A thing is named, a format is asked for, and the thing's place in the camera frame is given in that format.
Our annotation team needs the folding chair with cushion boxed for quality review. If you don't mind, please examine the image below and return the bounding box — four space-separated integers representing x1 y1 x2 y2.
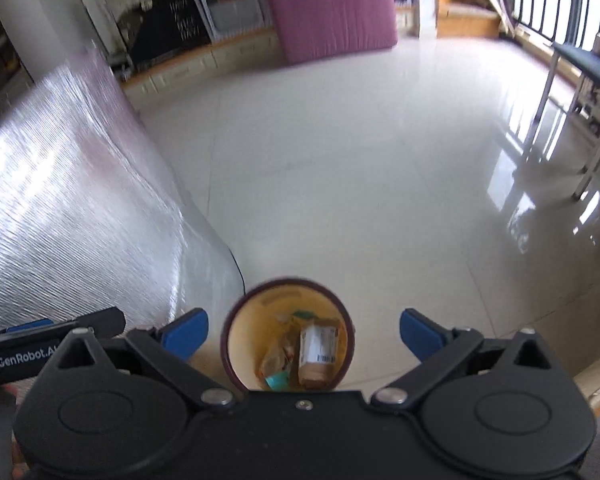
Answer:
524 42 600 200

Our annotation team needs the brown cardboard box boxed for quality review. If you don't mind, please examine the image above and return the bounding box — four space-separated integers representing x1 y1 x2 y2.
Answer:
298 318 340 390

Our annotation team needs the pink upright mattress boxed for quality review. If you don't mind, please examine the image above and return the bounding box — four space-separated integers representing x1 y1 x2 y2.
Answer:
268 0 398 65

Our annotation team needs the wooden staircase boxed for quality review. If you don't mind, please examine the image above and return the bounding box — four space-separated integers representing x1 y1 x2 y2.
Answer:
394 0 502 40

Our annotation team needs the teal torn wrapper piece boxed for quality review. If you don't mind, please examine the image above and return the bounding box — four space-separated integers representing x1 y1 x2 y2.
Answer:
264 370 290 392

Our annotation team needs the yellow wastebasket dark rim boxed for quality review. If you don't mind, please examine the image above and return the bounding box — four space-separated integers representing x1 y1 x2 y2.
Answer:
220 278 355 392

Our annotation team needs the black chalkboard sign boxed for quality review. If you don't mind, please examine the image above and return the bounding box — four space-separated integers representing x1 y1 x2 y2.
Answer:
117 0 211 70

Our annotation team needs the person's left hand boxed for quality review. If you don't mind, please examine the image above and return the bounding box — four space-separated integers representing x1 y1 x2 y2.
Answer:
0 383 31 480

